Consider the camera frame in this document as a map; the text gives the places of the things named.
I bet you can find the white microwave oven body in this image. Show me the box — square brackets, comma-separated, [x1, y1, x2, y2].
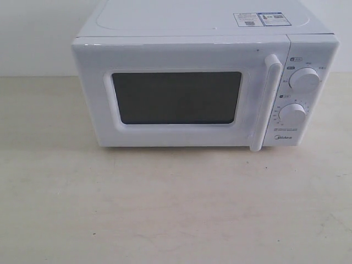
[75, 1, 339, 147]

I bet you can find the upper white control knob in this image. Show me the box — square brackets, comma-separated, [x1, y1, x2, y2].
[289, 67, 321, 93]

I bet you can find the white control knob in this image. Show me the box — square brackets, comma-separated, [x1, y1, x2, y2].
[278, 103, 306, 125]
[289, 67, 321, 93]

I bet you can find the white microwave door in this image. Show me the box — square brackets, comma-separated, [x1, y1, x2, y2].
[71, 35, 291, 151]

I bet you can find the lower white control knob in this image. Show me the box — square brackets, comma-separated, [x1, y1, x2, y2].
[278, 103, 306, 125]

